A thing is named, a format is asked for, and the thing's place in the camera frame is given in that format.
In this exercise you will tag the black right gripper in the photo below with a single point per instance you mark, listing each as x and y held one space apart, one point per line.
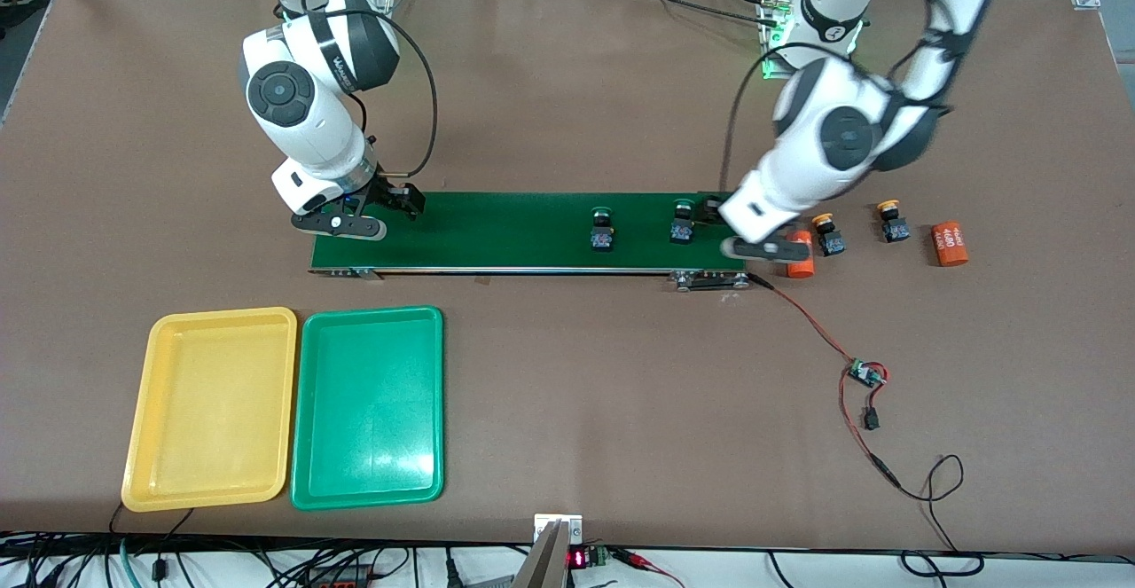
387 193

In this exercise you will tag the green push button switch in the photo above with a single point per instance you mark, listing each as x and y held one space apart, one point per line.
681 231
603 238

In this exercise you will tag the orange cylindrical battery cell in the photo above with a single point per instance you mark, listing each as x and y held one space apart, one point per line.
801 270
950 244

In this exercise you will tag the yellow push button switch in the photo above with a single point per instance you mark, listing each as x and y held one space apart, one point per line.
895 231
829 240

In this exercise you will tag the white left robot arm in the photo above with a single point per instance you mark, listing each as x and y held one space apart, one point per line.
842 127

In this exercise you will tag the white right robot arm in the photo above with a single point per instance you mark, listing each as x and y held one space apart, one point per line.
293 100

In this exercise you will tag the green conveyor belt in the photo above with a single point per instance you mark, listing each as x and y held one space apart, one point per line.
497 233

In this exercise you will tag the green plastic tray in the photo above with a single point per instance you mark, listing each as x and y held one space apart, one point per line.
368 411

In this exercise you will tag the small green circuit board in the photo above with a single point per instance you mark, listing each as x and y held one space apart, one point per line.
862 373

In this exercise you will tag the small black connector plug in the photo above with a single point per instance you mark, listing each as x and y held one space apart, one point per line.
872 419

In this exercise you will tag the yellow plastic tray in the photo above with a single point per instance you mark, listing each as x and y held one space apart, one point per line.
208 411

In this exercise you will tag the red clip lead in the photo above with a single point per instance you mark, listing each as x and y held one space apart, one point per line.
643 561

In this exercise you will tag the red digit display module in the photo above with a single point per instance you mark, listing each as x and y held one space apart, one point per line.
578 559

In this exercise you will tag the black power strip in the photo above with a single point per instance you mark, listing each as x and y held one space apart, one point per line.
341 581

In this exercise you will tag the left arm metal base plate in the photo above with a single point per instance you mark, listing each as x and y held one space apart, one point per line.
764 38

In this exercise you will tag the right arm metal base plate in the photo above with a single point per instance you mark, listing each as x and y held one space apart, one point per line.
387 20

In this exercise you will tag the grey camera stand bracket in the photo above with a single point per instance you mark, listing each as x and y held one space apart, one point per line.
550 561

